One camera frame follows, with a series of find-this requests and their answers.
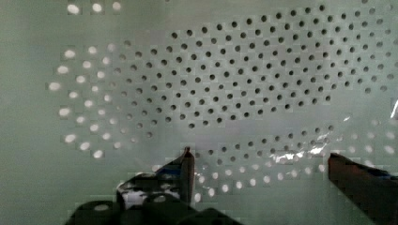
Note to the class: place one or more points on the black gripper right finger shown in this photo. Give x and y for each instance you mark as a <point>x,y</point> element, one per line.
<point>373,191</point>

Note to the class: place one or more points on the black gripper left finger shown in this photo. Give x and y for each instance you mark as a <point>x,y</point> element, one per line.
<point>159,198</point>

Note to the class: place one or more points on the green plastic strainer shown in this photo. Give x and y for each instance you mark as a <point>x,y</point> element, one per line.
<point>94,92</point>

